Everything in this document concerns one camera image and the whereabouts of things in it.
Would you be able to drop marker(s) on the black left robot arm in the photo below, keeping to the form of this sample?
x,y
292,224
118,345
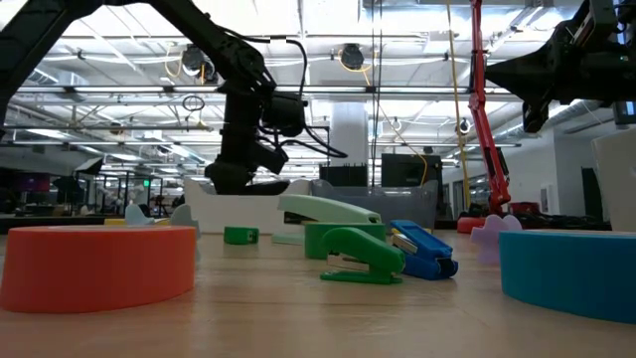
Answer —
x,y
208,35

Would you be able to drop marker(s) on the black background box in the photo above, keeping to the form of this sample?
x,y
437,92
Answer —
x,y
343,176

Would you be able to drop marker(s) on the black aluminium table frame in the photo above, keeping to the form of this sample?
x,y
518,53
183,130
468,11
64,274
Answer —
x,y
49,224

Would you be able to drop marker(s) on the small boxy green stapler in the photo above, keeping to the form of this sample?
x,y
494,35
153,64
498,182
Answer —
x,y
241,235

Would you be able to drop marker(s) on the white building pillar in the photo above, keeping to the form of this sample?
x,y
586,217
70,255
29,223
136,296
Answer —
x,y
349,134

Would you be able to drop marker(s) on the orange tape roll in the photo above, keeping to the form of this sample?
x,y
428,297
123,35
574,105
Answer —
x,y
99,268

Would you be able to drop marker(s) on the grey clip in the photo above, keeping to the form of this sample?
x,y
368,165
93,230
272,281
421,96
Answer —
x,y
489,238

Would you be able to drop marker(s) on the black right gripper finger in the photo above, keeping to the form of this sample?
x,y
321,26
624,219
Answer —
x,y
531,89
534,65

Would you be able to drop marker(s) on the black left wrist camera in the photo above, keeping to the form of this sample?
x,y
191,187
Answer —
x,y
284,114

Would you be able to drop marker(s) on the green mini stapler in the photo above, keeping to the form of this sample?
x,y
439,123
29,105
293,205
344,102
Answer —
x,y
363,246

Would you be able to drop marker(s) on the black background monitor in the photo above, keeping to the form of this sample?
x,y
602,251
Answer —
x,y
407,171

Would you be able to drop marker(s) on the light blue staple remover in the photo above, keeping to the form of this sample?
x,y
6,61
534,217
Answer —
x,y
185,219

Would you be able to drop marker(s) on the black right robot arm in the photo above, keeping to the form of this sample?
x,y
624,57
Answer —
x,y
601,20

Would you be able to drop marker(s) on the blue tape roll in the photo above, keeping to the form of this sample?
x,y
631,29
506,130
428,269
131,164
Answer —
x,y
571,273

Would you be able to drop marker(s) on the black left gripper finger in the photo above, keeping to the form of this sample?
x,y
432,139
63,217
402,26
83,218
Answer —
x,y
226,179

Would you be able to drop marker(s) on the mint green stapler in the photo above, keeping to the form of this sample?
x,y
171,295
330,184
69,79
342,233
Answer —
x,y
323,206

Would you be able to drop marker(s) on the grey translucent plastic bin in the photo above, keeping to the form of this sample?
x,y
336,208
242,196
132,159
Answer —
x,y
407,209

